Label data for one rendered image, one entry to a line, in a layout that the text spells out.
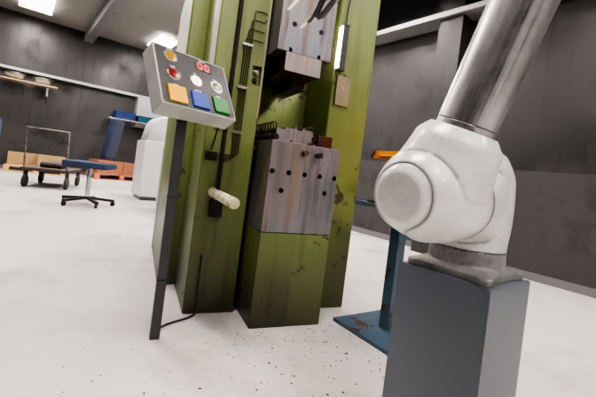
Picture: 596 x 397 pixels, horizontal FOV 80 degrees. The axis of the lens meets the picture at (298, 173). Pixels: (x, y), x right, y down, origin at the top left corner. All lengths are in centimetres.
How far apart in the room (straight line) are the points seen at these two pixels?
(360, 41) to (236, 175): 108
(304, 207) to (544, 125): 316
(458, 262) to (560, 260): 351
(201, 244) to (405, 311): 124
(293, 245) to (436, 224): 127
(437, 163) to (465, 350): 39
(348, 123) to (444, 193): 159
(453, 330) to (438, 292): 7
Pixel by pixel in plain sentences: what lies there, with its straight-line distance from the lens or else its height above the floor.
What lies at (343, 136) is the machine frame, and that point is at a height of 101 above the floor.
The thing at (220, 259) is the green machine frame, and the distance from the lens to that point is 192.
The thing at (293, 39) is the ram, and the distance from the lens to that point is 190.
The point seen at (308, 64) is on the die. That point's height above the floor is 133.
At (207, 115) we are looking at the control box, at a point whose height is 95.
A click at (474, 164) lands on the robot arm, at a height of 82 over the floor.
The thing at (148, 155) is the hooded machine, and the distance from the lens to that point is 637.
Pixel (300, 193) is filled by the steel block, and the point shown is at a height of 67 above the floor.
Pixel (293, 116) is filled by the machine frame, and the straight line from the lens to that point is 235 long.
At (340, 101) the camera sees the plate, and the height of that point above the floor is 121.
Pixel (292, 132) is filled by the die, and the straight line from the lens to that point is 181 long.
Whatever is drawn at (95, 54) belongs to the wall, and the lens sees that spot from 1147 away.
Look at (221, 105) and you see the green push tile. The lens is 155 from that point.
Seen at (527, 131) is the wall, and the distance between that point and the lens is 448.
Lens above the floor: 77
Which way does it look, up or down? level
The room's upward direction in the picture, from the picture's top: 7 degrees clockwise
